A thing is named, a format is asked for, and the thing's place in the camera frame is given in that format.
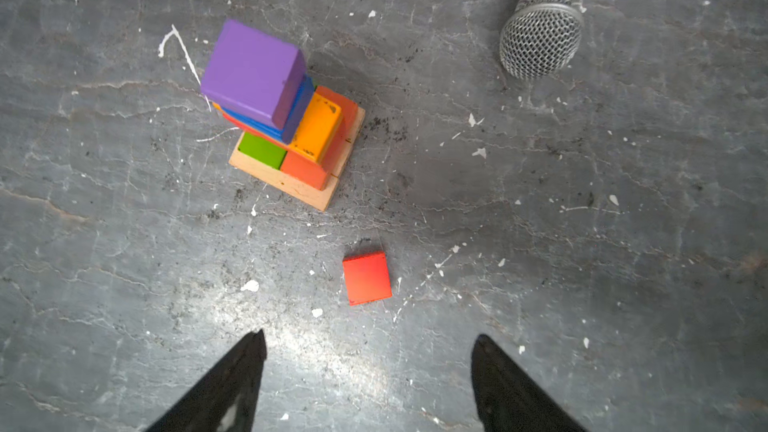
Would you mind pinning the orange yellow block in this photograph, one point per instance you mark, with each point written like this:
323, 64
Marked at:
317, 129

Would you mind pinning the red long block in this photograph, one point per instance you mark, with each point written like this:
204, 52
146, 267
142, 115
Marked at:
349, 110

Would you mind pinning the green block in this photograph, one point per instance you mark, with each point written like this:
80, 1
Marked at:
262, 150

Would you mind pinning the purple glitter microphone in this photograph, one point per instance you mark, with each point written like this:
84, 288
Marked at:
541, 37

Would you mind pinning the natural wood block 29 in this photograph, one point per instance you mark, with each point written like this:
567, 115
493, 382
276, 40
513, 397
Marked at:
318, 199

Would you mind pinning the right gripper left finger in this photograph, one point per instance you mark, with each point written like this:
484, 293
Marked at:
226, 397

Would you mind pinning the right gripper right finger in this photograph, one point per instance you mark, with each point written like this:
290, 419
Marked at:
507, 399

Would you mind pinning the blue cube block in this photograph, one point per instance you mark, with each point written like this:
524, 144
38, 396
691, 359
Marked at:
296, 114

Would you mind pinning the purple cube block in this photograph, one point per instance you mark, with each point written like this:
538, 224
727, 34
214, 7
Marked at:
253, 74

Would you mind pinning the red cube block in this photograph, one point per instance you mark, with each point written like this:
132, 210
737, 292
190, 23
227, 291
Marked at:
367, 278

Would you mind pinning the natural wood block 58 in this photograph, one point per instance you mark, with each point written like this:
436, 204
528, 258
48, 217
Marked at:
354, 138

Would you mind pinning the orange-red long block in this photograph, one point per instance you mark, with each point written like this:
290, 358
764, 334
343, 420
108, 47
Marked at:
318, 175

